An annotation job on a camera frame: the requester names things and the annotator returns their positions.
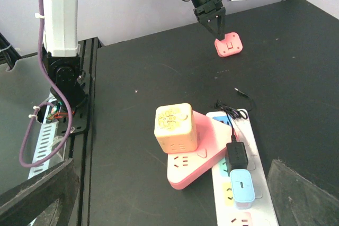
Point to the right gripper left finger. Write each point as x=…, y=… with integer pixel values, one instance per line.
x=47, y=198

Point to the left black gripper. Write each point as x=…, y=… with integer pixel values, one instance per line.
x=210, y=14

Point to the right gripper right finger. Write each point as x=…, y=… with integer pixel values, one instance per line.
x=298, y=201

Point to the pink square plug adapter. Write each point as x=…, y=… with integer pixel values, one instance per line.
x=230, y=45

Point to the white power strip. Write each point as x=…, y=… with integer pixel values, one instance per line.
x=262, y=211

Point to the blue USB charger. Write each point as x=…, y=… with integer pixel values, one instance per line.
x=242, y=188

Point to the black charger with cable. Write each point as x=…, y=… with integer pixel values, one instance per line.
x=236, y=155

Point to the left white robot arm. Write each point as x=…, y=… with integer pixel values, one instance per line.
x=59, y=47

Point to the pink triangular socket adapter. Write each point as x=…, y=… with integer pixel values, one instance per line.
x=214, y=131

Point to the yellow cube socket adapter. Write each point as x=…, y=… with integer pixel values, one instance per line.
x=175, y=128

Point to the light blue slotted cable duct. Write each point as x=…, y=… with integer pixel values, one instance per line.
x=47, y=141

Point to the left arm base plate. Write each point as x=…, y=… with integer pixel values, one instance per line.
x=74, y=76

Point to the black aluminium frame post left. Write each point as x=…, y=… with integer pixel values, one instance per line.
x=9, y=55

